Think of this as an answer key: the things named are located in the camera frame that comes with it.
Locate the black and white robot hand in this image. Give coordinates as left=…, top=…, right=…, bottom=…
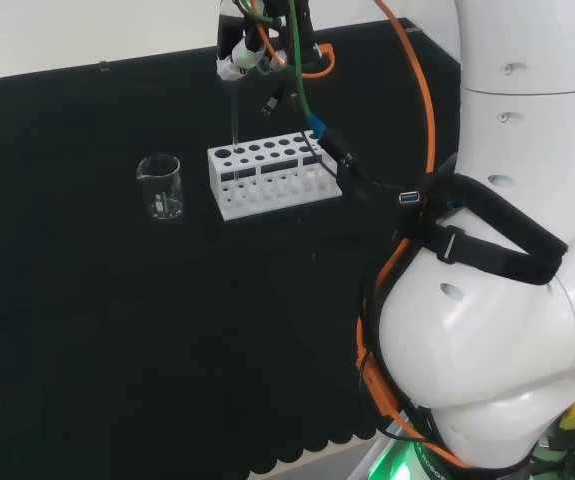
left=214, top=0, right=319, bottom=84

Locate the white test tube rack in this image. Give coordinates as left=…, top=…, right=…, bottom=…
left=206, top=129, right=345, bottom=223

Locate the clear glass beaker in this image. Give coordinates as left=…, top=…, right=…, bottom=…
left=135, top=153, right=185, bottom=222

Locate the black bench cloth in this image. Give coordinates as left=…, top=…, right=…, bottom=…
left=0, top=16, right=464, bottom=480

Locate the loose black cable plug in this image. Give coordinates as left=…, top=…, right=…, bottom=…
left=258, top=83, right=289, bottom=119

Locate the green cable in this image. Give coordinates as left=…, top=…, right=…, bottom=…
left=285, top=0, right=319, bottom=127

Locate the short orange cable loop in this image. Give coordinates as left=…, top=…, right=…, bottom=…
left=249, top=0, right=337, bottom=79

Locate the black cable with blue plug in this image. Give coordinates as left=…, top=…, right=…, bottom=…
left=302, top=113, right=424, bottom=206

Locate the long orange cable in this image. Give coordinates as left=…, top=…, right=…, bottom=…
left=355, top=0, right=469, bottom=470

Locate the black arm strap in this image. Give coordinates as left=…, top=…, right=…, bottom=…
left=400, top=171, right=569, bottom=287

